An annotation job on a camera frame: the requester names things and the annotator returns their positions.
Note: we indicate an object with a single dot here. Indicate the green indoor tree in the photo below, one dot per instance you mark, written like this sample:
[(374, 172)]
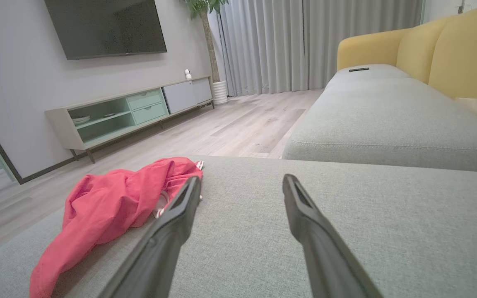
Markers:
[(210, 45)]

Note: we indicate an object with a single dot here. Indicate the black wall television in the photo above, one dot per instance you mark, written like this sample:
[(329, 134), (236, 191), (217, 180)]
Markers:
[(106, 27)]

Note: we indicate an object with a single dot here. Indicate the red jersey with white sleeves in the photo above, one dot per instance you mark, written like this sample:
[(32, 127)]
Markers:
[(106, 207)]

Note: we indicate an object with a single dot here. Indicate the beige and green TV cabinet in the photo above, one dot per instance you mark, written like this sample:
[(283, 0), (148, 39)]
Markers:
[(147, 107)]

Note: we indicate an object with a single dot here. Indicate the white ribbed plant pot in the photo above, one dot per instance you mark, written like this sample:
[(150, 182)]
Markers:
[(220, 92)]

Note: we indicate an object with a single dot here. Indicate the grey sofa seat cushion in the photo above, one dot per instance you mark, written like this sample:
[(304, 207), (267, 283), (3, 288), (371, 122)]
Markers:
[(387, 124), (367, 76)]

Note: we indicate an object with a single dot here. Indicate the grey pleated curtain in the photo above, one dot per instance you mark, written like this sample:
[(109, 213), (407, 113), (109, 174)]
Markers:
[(304, 45)]

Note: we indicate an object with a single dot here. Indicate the small beige box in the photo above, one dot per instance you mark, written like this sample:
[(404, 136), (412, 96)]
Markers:
[(469, 105)]

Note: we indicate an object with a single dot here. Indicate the yellow sofa back cushion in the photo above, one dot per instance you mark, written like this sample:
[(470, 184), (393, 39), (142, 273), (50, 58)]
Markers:
[(470, 62)]

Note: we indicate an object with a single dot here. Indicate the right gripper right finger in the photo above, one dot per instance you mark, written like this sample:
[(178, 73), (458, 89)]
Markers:
[(329, 269)]

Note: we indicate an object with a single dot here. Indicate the small white security camera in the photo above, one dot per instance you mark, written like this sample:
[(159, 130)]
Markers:
[(188, 74)]

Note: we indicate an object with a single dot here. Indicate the white stacked bowls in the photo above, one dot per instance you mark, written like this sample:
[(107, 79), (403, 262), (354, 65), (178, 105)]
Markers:
[(81, 120)]

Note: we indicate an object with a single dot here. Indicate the black remote control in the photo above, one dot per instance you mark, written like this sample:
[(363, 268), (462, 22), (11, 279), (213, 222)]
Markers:
[(359, 69)]

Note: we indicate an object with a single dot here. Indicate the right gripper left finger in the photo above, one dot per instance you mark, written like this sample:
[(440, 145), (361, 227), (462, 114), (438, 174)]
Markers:
[(155, 260)]

